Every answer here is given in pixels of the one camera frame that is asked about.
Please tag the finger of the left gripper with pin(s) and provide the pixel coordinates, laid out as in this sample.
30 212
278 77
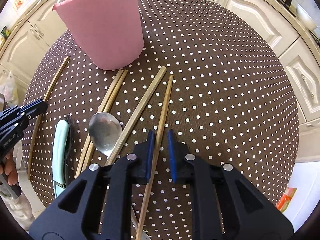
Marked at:
34 109

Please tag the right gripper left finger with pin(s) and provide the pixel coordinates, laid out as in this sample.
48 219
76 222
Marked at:
72 215

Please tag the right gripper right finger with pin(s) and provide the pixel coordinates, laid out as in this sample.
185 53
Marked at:
225 204

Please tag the light blue sheathed knife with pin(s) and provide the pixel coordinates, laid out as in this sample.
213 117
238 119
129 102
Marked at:
58 157

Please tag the steel spoon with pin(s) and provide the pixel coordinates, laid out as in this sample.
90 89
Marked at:
105 132

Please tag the black plastic fork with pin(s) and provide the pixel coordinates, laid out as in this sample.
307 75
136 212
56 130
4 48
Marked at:
68 150

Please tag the person's left hand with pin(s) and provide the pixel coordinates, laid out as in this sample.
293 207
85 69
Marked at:
10 169

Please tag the orange snack bag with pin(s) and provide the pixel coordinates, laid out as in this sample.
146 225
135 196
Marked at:
286 198

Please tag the small green tin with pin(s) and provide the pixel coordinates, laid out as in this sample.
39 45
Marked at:
5 32

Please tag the pink utensil holder cup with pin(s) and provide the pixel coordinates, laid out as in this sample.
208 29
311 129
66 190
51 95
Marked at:
108 31

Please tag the brown polka dot tablecloth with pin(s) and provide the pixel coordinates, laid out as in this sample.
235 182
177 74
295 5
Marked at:
231 102

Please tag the white ceramic bowl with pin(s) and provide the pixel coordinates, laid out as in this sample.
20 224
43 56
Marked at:
305 18

